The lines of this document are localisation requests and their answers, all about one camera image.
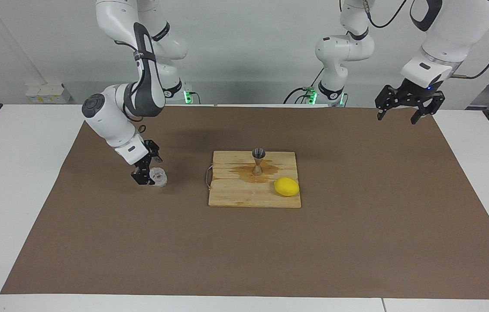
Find white wall socket box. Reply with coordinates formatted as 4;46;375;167
26;84;73;104

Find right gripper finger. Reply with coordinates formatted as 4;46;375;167
130;170;155;186
143;139;163;165

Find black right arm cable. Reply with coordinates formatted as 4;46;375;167
113;40;147;133

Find small clear glass cup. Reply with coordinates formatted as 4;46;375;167
149;167;168;188

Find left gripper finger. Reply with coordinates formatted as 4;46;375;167
375;85;407;121
410;91;446;126

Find steel double jigger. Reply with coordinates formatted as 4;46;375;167
251;148;266;176

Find black base power cables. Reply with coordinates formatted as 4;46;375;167
283;65;327;104

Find wooden cutting board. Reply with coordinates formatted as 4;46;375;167
205;150;302;208

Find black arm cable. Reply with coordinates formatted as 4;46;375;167
362;0;489;80
113;40;147;133

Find yellow lemon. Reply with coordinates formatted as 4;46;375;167
274;177;300;197

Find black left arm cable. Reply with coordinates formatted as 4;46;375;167
362;0;489;80

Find brown paper table mat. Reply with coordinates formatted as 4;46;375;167
1;104;489;299

